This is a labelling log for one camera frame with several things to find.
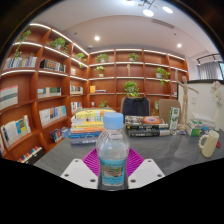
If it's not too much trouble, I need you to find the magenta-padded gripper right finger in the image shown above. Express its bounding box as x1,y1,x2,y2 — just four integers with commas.
125,148,166,190

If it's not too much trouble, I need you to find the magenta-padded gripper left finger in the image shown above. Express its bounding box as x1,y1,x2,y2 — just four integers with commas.
60,148,101,190

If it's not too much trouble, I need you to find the clear blue-capped water bottle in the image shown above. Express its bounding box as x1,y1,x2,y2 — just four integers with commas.
95,112,131,191

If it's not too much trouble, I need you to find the stack of colourful books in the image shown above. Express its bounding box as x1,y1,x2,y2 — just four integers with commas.
68,107,116,146

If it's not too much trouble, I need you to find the green and white carton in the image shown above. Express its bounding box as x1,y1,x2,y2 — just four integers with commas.
168,106,181,130

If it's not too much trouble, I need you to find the small green box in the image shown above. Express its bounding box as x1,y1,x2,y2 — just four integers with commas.
185,119,203,137

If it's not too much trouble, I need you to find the dark office chair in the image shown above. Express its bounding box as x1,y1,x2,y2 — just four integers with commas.
120,96,151,118

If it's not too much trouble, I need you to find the tan chair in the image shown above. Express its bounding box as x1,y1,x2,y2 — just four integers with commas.
158,98,183,124

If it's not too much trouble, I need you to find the stack of white books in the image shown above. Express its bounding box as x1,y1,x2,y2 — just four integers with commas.
191,112,216,133

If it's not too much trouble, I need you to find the wooden lit shelf unit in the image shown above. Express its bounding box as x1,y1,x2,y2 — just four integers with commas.
0,22,190,164

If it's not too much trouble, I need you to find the white vase with pink flowers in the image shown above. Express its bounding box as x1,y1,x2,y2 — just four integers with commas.
209,80,224,132

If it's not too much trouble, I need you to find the grey curtain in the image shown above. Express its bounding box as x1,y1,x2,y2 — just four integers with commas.
196,61,221,81

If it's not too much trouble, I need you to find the window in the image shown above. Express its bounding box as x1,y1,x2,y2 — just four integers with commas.
218,61,224,80

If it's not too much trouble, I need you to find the branched round-bulb ceiling lamp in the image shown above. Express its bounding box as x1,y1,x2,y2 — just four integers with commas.
123,0,174,18

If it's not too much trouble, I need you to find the cream mug with beaded handle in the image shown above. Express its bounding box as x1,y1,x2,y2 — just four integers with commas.
198,129,220,158

